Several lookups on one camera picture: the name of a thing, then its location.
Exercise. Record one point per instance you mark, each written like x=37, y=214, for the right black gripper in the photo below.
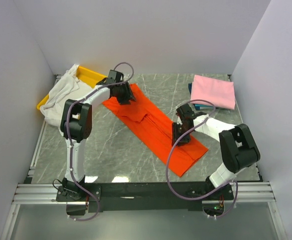
x=175, y=136

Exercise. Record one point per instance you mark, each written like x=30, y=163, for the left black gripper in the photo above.
x=129, y=95

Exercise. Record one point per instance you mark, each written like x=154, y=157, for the orange t shirt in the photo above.
x=154, y=129

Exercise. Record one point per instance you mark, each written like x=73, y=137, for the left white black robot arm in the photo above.
x=76, y=126

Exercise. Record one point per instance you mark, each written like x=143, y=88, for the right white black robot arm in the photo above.
x=238, y=148

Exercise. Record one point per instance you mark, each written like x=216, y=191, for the blue folded t shirt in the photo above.
x=203, y=107

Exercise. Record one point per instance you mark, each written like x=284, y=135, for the yellow plastic tray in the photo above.
x=69, y=82

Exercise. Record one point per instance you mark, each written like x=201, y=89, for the pink folded t shirt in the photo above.
x=220, y=93

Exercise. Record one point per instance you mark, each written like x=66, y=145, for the white t shirt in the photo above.
x=53, y=109

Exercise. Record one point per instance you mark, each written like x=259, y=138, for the black base beam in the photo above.
x=127, y=196

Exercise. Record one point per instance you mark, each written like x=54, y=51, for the aluminium frame rail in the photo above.
x=45, y=194

